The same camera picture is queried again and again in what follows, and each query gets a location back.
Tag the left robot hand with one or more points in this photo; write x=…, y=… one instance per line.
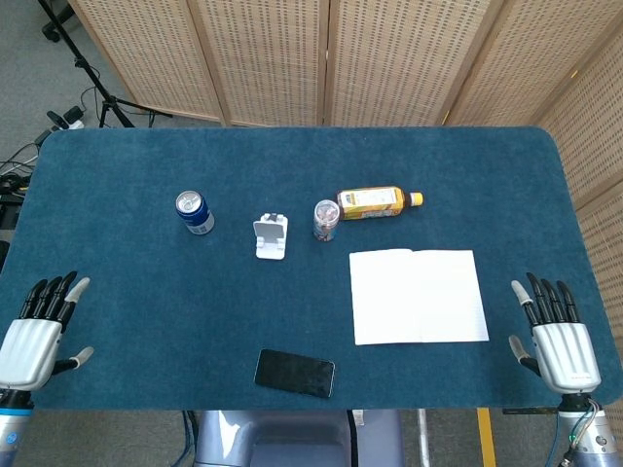
x=26, y=348

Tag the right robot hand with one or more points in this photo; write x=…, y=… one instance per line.
x=567, y=350

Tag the white notebook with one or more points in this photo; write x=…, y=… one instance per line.
x=418, y=297

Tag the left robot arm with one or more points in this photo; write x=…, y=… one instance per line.
x=12, y=425

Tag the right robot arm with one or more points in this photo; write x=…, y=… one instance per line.
x=586, y=433

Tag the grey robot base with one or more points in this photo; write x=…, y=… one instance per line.
x=297, y=438

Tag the blue table mat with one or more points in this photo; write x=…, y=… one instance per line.
x=194, y=301

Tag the blue soda can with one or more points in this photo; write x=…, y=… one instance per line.
x=194, y=212

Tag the white power strip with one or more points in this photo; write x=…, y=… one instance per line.
x=68, y=120

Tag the yellow-capped tea bottle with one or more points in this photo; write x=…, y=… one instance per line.
x=372, y=202

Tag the white phone stand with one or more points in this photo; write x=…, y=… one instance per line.
x=270, y=238

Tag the black smartphone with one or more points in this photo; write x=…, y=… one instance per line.
x=294, y=373

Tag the clear snack jar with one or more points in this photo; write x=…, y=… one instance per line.
x=326, y=221

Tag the black tripod stand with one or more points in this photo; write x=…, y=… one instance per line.
x=83, y=68

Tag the woven folding screen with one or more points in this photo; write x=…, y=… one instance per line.
x=389, y=58

